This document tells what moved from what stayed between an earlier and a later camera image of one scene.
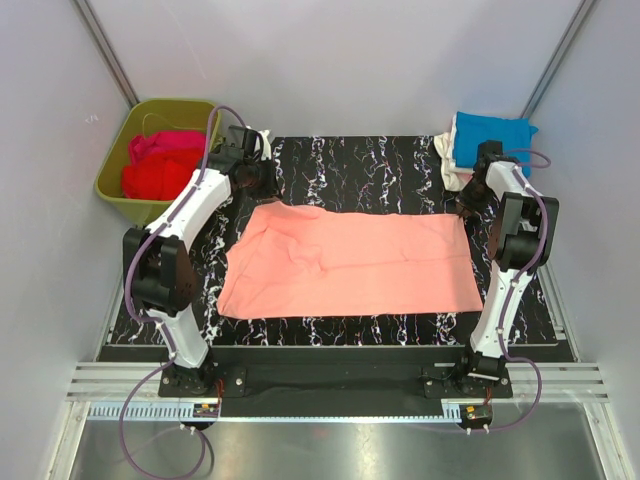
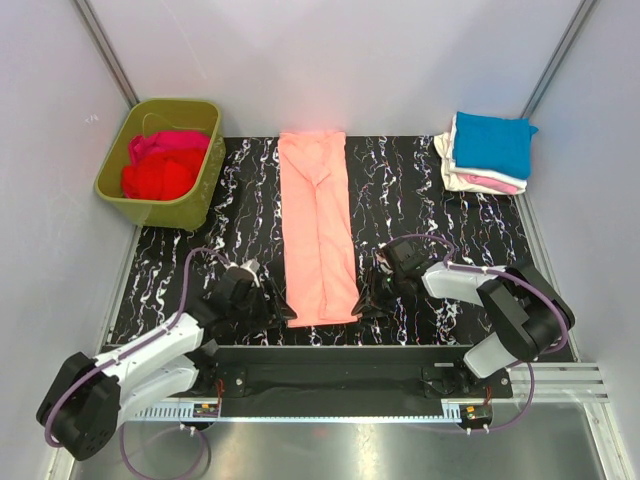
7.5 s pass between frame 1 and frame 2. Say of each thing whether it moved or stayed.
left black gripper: moved
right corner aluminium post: stayed
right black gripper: moved
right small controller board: stayed
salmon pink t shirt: moved
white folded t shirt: stayed
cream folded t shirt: stayed
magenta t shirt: stayed
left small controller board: stayed
